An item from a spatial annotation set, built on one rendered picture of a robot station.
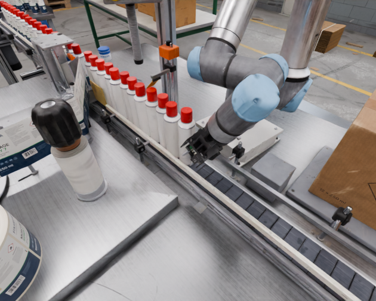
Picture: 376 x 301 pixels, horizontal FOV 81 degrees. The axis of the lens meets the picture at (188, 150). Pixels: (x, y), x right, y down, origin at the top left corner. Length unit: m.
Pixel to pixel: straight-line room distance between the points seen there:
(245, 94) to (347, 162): 0.39
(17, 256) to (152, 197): 0.32
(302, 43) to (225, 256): 0.60
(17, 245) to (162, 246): 0.32
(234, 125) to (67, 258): 0.50
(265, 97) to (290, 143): 0.59
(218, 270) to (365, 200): 0.43
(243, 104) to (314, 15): 0.38
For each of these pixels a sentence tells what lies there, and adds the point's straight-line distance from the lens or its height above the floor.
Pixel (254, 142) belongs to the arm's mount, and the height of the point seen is 0.90.
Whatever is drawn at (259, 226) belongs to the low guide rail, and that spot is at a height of 0.91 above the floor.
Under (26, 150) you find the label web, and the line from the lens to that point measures 0.81.
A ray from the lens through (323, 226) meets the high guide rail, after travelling 0.61.
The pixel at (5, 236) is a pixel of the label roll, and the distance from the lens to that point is 0.56.
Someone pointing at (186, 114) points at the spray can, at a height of 1.08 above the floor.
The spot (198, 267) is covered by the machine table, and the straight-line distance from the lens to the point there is 0.63.
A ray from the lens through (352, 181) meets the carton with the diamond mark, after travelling 0.73.
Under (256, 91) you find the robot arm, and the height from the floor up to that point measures 1.24.
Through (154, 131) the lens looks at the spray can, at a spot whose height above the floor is 0.94.
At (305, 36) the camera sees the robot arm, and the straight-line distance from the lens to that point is 0.73.
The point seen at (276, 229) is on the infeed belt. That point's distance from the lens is 0.65.
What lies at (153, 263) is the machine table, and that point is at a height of 0.83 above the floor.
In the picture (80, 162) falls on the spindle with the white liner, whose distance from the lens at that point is 0.60.
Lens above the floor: 1.43
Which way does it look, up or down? 45 degrees down
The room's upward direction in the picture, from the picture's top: straight up
